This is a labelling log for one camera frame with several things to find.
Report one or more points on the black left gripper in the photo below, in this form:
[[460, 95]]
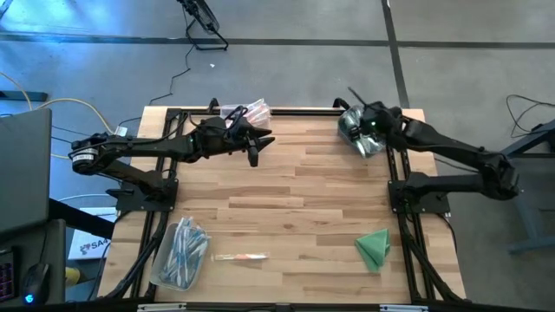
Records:
[[221, 136]]

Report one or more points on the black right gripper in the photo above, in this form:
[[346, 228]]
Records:
[[377, 121]]

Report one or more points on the orange toothbrush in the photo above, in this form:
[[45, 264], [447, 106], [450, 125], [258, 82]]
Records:
[[256, 107], [260, 117], [240, 256]]

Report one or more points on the green toothbrush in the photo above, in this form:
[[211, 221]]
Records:
[[349, 118]]

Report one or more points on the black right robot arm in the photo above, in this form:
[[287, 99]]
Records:
[[455, 151]]

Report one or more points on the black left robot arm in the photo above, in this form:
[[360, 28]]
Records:
[[130, 147]]

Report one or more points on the clear plastic bin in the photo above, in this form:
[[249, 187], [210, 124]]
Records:
[[265, 122]]

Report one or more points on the dark teal plastic bin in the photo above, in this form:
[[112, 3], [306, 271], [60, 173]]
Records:
[[339, 128]]

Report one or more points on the folded green cloth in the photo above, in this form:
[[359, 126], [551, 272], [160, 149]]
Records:
[[375, 251]]

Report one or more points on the black floor fan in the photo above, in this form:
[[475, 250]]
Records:
[[203, 15]]

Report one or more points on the grey translucent tray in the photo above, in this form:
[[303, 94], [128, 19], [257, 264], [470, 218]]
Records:
[[158, 277]]

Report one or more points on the black desk beam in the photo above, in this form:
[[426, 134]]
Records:
[[78, 219]]

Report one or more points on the white printed cardboard box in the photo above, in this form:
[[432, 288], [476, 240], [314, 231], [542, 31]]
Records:
[[89, 247]]

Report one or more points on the small yellow object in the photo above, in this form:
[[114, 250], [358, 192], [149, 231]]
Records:
[[73, 276]]

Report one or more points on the dark grey monitor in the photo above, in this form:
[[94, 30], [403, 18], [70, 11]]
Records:
[[24, 173]]

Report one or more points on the dark desk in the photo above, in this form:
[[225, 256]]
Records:
[[43, 242]]

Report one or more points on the black floor bar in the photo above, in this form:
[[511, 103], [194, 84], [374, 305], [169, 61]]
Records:
[[21, 96]]

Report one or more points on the black computer mouse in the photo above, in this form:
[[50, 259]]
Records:
[[37, 281]]

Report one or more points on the black keyboard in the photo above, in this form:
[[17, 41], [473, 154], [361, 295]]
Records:
[[6, 277]]

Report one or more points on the black frame clamp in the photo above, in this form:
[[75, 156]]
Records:
[[340, 103], [213, 105]]

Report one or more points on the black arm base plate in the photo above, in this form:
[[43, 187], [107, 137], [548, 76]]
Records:
[[438, 207], [130, 203]]

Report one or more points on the blue-grey metal table frame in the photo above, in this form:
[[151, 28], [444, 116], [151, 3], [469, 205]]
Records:
[[533, 245]]

